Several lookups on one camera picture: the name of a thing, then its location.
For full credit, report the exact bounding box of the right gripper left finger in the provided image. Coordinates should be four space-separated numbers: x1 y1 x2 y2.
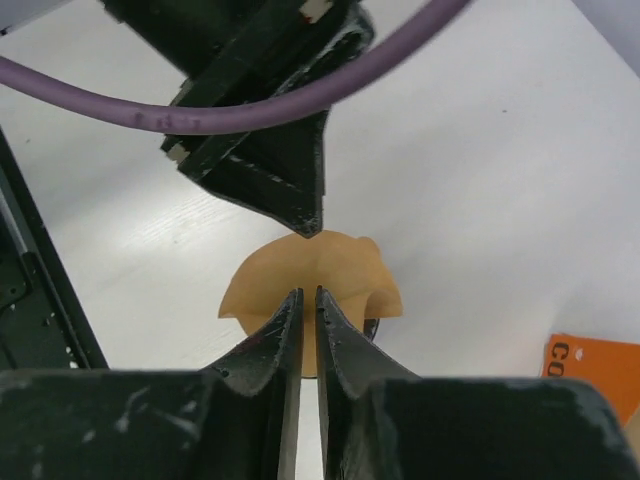
1 289 304 479

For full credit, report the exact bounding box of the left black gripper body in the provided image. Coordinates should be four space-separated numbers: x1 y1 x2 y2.
104 1 375 108

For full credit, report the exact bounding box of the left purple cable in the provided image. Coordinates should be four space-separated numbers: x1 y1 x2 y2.
0 0 474 136

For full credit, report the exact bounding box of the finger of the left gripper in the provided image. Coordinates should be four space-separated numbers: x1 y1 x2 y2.
161 110 329 238

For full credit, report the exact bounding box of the orange coffee filter box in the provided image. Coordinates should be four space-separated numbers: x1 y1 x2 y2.
541 333 640 427

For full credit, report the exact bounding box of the single brown paper filter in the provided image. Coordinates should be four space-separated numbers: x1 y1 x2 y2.
218 230 404 379

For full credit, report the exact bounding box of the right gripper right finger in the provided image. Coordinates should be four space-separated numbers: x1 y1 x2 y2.
315 288 639 479

